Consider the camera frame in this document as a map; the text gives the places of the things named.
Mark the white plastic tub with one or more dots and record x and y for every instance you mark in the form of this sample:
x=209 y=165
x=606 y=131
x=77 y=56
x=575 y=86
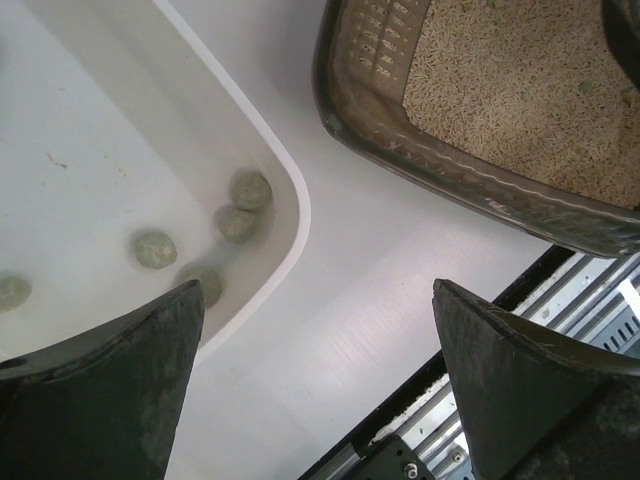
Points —
x=117 y=120

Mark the grey slotted cable duct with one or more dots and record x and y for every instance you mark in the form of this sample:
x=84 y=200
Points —
x=622 y=332

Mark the aluminium front rail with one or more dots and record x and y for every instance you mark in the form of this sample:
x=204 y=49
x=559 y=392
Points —
x=571 y=293

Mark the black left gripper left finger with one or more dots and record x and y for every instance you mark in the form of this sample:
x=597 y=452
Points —
x=104 y=404

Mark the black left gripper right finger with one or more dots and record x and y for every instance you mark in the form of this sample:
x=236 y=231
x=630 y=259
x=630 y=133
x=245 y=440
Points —
x=533 y=403

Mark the grey-green litter clump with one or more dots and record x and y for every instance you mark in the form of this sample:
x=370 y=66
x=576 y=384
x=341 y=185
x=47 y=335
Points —
x=154 y=250
x=14 y=292
x=237 y=225
x=209 y=279
x=251 y=191

